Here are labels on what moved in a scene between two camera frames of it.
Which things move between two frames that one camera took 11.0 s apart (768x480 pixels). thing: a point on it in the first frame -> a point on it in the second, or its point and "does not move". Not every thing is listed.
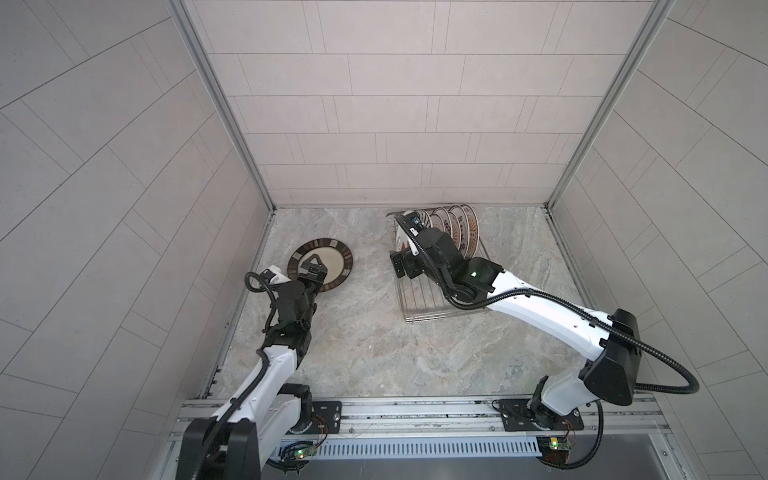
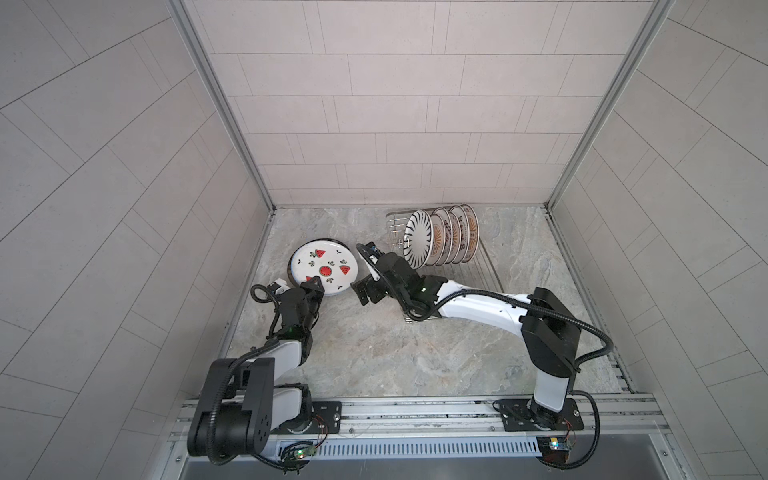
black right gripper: [410, 269] -> [359, 290]
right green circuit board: [554, 449] does not move
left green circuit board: [304, 451] does not move
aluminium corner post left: [191, 30] does not move
